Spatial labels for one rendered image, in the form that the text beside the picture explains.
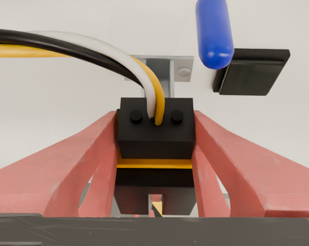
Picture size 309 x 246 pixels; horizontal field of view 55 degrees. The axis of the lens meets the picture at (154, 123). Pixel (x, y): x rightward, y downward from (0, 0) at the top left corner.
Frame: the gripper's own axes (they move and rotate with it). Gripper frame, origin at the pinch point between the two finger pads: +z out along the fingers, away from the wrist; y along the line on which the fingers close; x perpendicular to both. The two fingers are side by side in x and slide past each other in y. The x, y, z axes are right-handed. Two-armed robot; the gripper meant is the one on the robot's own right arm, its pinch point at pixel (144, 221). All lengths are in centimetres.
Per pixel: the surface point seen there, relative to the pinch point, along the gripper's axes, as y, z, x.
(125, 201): 0.7, -3.8, -12.1
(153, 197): -0.8, -3.5, -12.1
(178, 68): -2.2, 4.8, -13.7
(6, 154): 15.7, 7.8, 1.5
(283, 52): -8.4, 4.4, -15.4
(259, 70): -7.1, 4.0, -14.4
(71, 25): 4.0, 4.5, -16.9
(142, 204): -0.2, -3.7, -11.5
